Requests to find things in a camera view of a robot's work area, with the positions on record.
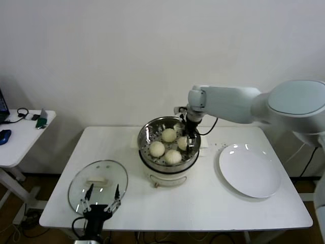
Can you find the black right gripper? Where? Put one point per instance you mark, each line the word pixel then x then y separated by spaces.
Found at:
pixel 189 125

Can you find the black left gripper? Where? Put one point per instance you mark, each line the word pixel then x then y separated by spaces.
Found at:
pixel 97 216

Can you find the white steamed baozi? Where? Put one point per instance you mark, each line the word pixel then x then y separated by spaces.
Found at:
pixel 157 148
pixel 173 156
pixel 168 135
pixel 182 143

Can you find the round glass pot lid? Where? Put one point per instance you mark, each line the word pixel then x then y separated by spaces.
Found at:
pixel 114 175

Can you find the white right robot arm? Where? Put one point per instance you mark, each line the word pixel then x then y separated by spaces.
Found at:
pixel 228 101

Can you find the perforated steel steamer basket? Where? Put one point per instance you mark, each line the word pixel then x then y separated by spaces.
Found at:
pixel 152 132

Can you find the white electric cooking pot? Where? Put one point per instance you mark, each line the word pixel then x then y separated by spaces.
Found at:
pixel 165 179

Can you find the white oval plate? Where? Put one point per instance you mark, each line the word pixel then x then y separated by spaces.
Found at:
pixel 248 170

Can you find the green and grey holder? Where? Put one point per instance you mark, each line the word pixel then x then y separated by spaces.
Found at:
pixel 41 122

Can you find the white side table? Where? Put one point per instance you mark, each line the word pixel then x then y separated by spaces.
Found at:
pixel 23 142

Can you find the small black device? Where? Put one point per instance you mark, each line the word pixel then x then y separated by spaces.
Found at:
pixel 36 117

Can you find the white table leg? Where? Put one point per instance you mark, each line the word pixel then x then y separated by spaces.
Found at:
pixel 247 237

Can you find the blue computer mouse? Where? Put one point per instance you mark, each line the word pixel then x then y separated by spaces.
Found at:
pixel 5 136

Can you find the black headphones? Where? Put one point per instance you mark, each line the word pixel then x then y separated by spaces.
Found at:
pixel 18 111

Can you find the black laptop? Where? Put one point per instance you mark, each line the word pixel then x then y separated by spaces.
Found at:
pixel 3 104

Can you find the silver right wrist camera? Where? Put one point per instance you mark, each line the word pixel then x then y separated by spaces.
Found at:
pixel 179 110

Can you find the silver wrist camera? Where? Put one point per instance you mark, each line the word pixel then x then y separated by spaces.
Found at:
pixel 87 241
pixel 179 110

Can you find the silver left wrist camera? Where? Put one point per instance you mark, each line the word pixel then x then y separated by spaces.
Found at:
pixel 87 241

